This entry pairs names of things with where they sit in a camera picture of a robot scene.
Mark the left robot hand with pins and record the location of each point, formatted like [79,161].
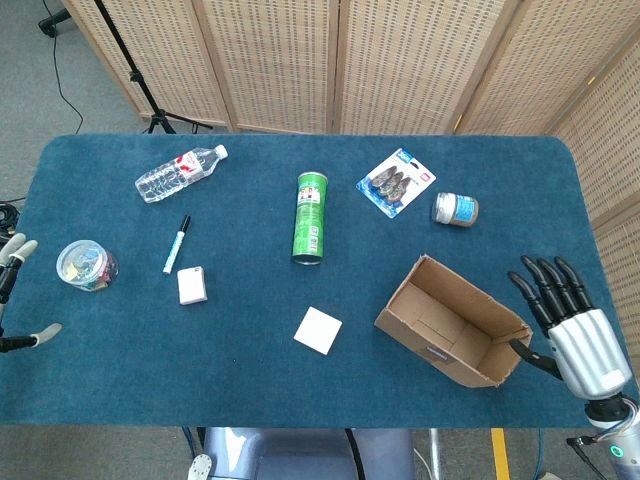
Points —
[22,247]

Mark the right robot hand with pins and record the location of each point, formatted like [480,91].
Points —
[585,345]

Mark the clear jar of colourful items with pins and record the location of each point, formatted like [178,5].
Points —
[85,265]

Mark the open cardboard box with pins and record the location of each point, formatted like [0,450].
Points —
[450,325]

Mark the yellow floor tape strip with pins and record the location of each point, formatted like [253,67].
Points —
[500,455]

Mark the white marker black cap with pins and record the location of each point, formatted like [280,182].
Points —
[175,247]

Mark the clear plastic water bottle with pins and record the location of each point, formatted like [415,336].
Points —
[170,175]

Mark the white tissue pack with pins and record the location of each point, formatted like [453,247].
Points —
[192,286]

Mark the silver table leg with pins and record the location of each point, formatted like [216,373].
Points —
[436,455]

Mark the blue label jar white lid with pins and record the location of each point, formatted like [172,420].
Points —
[455,210]

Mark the black tripod stand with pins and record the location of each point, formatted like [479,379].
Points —
[135,77]

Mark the blue carpet table cover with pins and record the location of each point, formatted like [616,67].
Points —
[250,350]

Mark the blue clip blister pack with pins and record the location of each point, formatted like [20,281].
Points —
[395,182]

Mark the green chips can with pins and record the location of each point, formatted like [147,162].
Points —
[310,220]

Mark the grey-blue robot torso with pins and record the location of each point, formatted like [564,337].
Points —
[300,455]

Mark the wicker folding screen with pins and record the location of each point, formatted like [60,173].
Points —
[280,60]

